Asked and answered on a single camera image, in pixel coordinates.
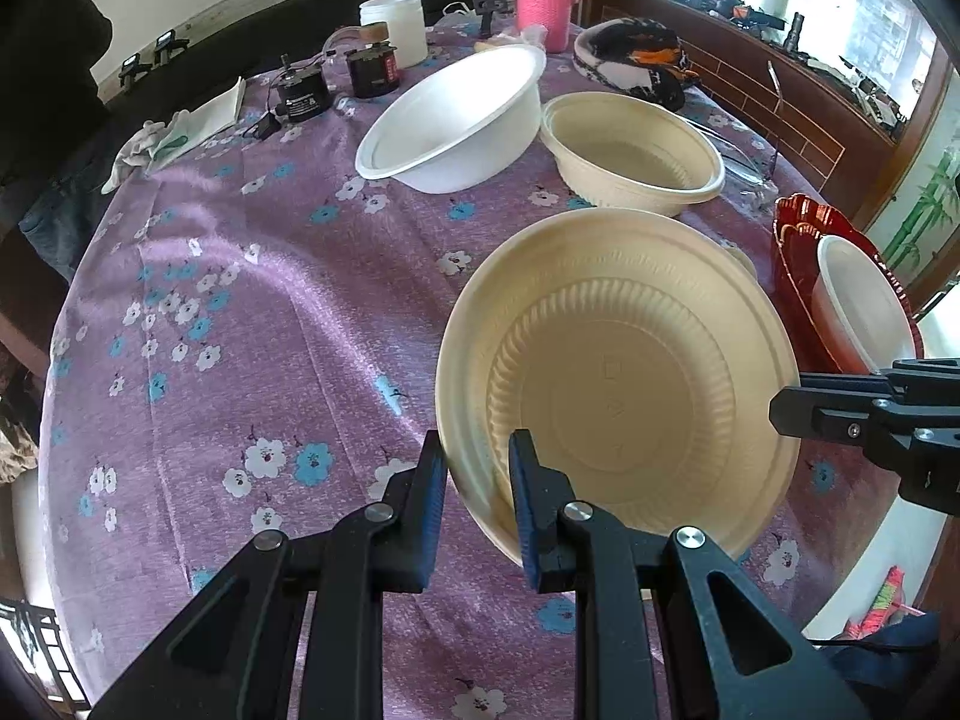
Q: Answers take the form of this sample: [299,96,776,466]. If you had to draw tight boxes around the large white plastic bowl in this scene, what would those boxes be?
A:
[355,43,547,194]

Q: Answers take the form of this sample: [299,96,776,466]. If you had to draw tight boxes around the large red scalloped plate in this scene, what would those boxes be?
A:
[772,193,925,376]

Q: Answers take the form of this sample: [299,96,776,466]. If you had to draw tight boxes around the white cloth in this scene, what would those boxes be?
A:
[101,75,248,196]

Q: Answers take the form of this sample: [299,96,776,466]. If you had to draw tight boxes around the black sofa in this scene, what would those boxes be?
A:
[75,0,526,121]

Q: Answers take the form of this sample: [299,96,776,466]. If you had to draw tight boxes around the pink green broom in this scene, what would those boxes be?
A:
[847,566,938,642]

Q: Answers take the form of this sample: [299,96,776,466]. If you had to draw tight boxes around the small white plastic bowl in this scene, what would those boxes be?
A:
[812,234,917,374]

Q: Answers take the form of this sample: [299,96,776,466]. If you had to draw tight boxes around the cream plastic bowl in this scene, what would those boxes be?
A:
[538,92,727,217]

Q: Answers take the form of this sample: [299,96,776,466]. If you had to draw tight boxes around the white plastic jar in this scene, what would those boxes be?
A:
[358,0,430,68]

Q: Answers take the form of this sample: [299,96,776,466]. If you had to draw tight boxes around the dark wooden chair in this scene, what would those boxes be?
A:
[0,596,83,713]

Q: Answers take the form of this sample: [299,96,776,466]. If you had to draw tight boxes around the black motor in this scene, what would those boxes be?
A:
[271,54,333,125]

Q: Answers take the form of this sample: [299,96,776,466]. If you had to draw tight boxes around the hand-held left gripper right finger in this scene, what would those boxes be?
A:
[508,427,871,720]

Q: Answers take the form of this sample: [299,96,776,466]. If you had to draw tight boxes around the purple floral tablecloth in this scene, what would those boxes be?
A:
[41,15,901,720]

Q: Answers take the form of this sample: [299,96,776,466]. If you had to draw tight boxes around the brick pattern wooden counter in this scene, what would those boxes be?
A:
[577,0,946,233]

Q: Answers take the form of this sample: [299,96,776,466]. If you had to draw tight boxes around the bread in plastic bag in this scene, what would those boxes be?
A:
[474,24,554,55]

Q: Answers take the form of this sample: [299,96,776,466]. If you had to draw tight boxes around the black orange white scarf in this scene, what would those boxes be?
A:
[572,17,702,112]

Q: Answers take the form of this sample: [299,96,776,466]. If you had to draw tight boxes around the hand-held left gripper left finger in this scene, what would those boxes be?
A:
[88,429,449,720]

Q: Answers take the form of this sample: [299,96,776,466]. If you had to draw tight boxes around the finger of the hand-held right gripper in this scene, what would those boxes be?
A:
[769,384,960,466]
[796,358,960,400]

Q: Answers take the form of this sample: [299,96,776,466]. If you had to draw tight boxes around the person's leg in jeans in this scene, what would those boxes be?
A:
[825,611,942,706]

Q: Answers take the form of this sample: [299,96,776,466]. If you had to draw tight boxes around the cream bowl lid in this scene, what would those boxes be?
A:
[435,206,803,571]

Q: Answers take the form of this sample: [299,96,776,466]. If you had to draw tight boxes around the purple framed eyeglasses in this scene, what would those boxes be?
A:
[679,60,785,203]

